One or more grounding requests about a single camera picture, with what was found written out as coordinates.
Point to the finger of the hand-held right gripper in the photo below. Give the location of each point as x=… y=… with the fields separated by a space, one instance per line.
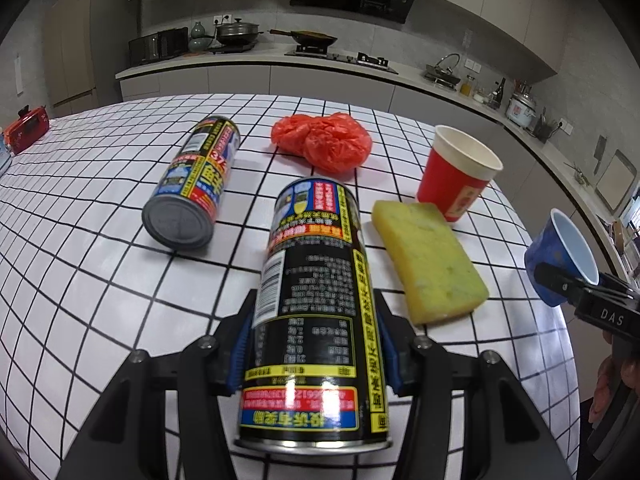
x=617 y=286
x=557 y=282

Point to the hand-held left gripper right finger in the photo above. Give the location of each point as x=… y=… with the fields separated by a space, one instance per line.
x=392 y=350

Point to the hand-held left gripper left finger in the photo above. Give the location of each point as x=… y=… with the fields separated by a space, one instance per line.
x=235 y=355

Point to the black labelled spray can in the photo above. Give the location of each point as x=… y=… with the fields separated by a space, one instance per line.
x=310 y=310

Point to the yellow sponge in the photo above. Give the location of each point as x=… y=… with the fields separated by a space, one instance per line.
x=430 y=260

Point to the red paper cup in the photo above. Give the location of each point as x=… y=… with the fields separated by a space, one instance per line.
x=450 y=180

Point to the printed drink can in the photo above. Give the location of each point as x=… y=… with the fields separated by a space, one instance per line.
x=195 y=180

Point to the red plastic bag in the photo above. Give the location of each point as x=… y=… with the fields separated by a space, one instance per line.
x=320 y=142

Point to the person's right hand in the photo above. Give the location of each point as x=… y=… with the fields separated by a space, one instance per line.
x=605 y=385

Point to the white cutting board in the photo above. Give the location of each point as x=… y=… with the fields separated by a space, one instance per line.
x=617 y=180

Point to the black cleaver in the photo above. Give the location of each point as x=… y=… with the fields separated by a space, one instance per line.
x=600 y=152

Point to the white grid tablecloth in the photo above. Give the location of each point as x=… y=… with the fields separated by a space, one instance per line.
x=100 y=285

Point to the black utensil holder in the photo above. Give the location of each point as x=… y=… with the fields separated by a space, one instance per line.
x=543 y=131

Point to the white rice cooker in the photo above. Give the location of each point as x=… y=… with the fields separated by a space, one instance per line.
x=521 y=110

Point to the dark glass bottle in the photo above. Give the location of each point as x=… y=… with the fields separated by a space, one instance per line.
x=499 y=96

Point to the yellow oil bottle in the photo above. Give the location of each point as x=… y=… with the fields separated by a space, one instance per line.
x=467 y=87

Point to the black gas stove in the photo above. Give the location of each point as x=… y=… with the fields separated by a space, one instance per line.
x=340 y=57

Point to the white blue container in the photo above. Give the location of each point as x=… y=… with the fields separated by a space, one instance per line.
x=4 y=155

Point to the red box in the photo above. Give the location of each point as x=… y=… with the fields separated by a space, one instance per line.
x=27 y=130

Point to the green bowl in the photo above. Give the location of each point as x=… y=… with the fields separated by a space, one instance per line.
x=200 y=45

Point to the black wok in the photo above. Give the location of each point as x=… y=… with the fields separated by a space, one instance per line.
x=315 y=38

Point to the grey lidded pot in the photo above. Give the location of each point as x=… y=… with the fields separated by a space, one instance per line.
x=237 y=32

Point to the green vase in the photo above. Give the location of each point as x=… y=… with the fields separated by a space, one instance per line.
x=197 y=31

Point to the beige refrigerator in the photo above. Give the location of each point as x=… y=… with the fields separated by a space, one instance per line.
x=75 y=45

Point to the white wall outlet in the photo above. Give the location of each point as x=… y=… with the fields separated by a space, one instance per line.
x=565 y=126
x=473 y=64
x=222 y=19

